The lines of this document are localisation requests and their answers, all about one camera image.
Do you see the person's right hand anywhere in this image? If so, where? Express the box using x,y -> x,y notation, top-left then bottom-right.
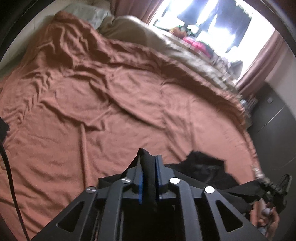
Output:
251,198 -> 280,239

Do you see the dark hanging wide garment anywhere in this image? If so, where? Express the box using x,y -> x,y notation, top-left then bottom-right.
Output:
210,5 -> 252,52

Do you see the pink plush cushion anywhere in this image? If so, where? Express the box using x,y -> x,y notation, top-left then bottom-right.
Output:
183,36 -> 214,58

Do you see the black cable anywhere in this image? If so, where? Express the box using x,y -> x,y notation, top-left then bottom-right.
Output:
0,118 -> 30,241

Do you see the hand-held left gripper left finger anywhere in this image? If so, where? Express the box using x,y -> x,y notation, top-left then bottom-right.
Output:
31,155 -> 145,241

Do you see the pale green pillow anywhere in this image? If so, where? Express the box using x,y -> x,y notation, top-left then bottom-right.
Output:
62,0 -> 114,29

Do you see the pink curtain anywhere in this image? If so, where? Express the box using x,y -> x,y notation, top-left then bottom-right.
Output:
236,30 -> 289,93
111,0 -> 167,24

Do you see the brown bed blanket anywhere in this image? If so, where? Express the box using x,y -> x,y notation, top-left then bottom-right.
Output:
0,11 -> 262,241

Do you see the dark hanging long garment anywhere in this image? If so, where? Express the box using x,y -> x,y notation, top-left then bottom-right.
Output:
177,0 -> 218,26

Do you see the black button-up jacket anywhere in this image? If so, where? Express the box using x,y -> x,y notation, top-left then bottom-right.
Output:
98,148 -> 264,216

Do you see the beige duvet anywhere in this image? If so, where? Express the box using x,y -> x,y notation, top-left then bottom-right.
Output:
98,15 -> 243,93

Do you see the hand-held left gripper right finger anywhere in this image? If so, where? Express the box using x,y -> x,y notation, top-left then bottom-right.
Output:
155,155 -> 266,241

